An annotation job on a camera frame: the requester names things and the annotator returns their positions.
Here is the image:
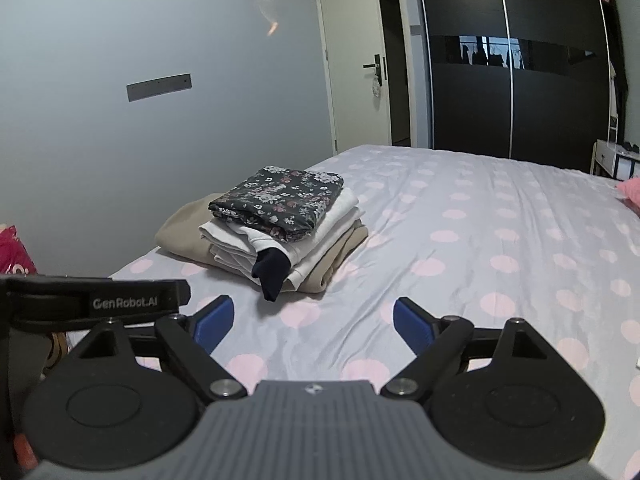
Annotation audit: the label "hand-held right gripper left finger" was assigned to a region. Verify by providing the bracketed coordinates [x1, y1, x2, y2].
[65, 295, 248, 401]

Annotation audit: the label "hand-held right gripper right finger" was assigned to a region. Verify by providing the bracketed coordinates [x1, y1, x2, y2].
[381, 297, 566, 401]

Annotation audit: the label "floral dark pants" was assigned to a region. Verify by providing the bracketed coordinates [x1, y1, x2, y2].
[208, 166, 345, 244]

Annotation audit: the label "pink patterned bag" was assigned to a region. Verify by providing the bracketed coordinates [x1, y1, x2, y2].
[0, 225, 39, 277]

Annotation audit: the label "navy garment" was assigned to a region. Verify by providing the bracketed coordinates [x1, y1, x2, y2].
[251, 247, 292, 303]

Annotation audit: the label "polka dot bed sheet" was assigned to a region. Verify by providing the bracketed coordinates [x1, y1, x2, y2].
[67, 144, 640, 480]

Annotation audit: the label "folded beige cloth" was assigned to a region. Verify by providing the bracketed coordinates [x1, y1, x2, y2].
[155, 199, 370, 294]

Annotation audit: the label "folded off-white garment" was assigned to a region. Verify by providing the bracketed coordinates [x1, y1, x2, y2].
[210, 217, 367, 291]

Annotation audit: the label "folded light grey sweatshirt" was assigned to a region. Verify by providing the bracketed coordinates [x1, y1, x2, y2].
[199, 187, 362, 263]

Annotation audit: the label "black sliding wardrobe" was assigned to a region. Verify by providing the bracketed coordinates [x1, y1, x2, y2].
[415, 0, 626, 177]

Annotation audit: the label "pink pillow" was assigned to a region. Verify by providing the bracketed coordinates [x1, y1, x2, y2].
[615, 177, 640, 212]

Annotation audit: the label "white nightstand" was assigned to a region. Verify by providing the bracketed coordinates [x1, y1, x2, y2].
[592, 140, 640, 182]

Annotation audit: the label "white room door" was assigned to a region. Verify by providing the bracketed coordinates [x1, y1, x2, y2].
[314, 0, 397, 157]

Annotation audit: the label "grey wall mounting plate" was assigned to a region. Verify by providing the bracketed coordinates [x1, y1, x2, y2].
[126, 74, 192, 104]

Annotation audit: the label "black door handle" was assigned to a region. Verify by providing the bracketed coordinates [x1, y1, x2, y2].
[363, 55, 385, 87]

